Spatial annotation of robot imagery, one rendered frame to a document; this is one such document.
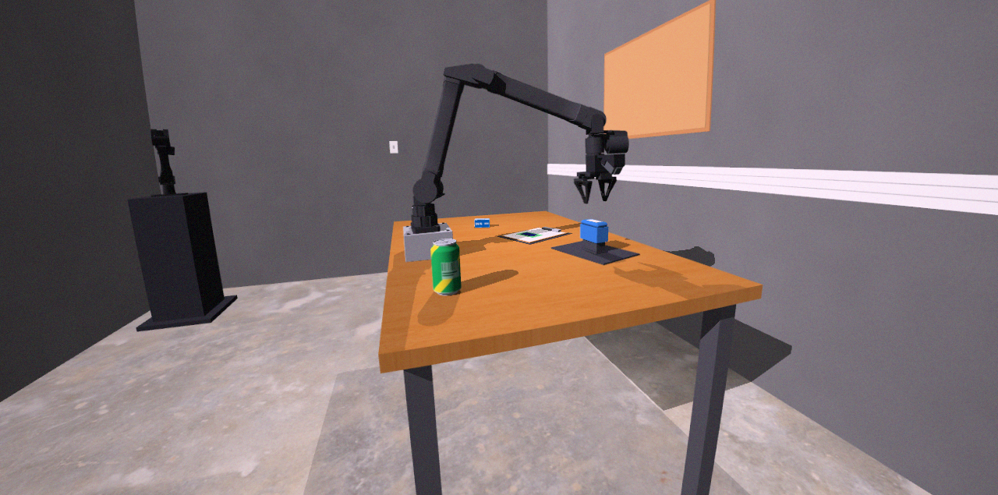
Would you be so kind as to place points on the green soda can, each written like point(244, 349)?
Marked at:
point(446, 270)

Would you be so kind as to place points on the blue self-inking stamp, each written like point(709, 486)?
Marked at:
point(596, 232)

